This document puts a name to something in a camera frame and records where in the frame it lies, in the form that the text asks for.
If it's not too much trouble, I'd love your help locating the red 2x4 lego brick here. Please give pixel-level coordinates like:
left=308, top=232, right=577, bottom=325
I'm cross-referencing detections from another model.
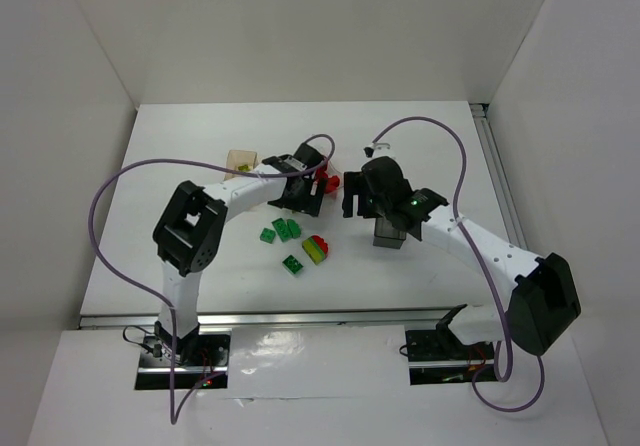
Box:
left=324, top=175, right=341, bottom=195

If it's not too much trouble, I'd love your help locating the dark green 2x4 lego brick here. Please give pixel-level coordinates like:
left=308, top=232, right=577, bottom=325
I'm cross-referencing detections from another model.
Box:
left=272, top=218, right=293, bottom=242

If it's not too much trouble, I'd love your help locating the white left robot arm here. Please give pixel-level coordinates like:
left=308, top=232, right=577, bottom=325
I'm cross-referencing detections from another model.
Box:
left=152, top=142, right=329, bottom=361

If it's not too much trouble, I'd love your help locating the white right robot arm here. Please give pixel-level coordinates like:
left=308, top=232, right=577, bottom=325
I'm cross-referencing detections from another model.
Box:
left=342, top=156, right=581, bottom=356

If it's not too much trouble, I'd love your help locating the grey translucent plastic container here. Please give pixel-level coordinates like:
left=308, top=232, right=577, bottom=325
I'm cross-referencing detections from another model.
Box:
left=373, top=217, right=407, bottom=250

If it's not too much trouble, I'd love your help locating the dark green 2x2 lego brick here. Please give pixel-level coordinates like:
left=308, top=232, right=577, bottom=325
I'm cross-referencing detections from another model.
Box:
left=259, top=228, right=276, bottom=244

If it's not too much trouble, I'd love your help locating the dark green printed lego brick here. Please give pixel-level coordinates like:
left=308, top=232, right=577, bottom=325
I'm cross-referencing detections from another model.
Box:
left=282, top=255, right=304, bottom=276

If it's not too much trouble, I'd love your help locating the tan translucent plastic container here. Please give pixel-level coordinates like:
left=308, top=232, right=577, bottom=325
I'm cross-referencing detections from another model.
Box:
left=224, top=149, right=258, bottom=180

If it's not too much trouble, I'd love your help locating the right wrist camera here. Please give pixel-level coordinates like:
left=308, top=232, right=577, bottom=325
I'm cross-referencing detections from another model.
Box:
left=364, top=142, right=396, bottom=159

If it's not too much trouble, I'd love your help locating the aluminium side rail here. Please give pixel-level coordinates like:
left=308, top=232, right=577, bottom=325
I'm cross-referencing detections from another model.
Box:
left=469, top=101, right=551, bottom=321

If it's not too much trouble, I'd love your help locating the aluminium mounting rail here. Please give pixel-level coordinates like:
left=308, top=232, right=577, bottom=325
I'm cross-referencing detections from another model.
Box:
left=79, top=306, right=466, bottom=337

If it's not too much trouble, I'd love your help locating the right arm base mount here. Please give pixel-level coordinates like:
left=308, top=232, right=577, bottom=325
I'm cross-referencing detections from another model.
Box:
left=398, top=330, right=497, bottom=386

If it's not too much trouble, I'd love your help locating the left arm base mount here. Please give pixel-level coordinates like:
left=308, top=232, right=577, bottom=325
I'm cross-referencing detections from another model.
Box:
left=122, top=326, right=231, bottom=391

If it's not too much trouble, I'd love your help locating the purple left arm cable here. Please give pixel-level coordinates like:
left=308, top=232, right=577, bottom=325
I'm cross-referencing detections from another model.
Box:
left=87, top=133, right=336, bottom=426

